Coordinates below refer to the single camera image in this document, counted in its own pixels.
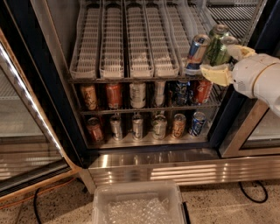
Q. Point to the clear can tray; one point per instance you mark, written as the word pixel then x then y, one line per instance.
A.
pixel 164 57
pixel 86 49
pixel 111 59
pixel 184 25
pixel 140 60
pixel 201 22

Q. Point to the red can shelf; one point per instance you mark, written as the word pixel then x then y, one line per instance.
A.
pixel 94 129
pixel 202 91

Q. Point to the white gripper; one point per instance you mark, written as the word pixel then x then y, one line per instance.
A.
pixel 248 75

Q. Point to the green can rear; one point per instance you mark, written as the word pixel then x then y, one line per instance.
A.
pixel 218 31

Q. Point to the red can middle shelf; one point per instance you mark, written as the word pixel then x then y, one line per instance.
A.
pixel 202 91

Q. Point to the dark blue can middle shelf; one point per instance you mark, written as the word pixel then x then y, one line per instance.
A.
pixel 181 94

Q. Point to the open glass fridge door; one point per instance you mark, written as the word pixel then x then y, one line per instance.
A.
pixel 31 154

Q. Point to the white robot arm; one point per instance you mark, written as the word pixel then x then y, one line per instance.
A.
pixel 267 87

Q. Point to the blue can bottom shelf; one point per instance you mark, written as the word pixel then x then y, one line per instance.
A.
pixel 198 121

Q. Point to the clear plastic bin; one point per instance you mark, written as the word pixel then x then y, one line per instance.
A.
pixel 156 202

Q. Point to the stainless steel fridge cabinet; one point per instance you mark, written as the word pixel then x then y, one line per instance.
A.
pixel 42 35

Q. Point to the green can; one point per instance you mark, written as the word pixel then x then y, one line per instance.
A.
pixel 218 31
pixel 220 52

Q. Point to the tan can middle shelf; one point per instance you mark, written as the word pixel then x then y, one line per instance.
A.
pixel 89 96

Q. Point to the orange can middle shelf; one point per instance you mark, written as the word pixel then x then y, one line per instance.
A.
pixel 114 95

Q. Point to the red can bottom shelf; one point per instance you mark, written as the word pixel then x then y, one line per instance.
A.
pixel 94 129

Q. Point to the right glass fridge door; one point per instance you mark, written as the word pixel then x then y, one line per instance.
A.
pixel 254 132

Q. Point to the blue silver redbull can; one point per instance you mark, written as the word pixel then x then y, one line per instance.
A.
pixel 196 54

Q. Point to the green can front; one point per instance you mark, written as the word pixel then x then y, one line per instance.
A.
pixel 220 52

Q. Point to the slim white can middle shelf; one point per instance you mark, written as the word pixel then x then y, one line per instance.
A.
pixel 159 93

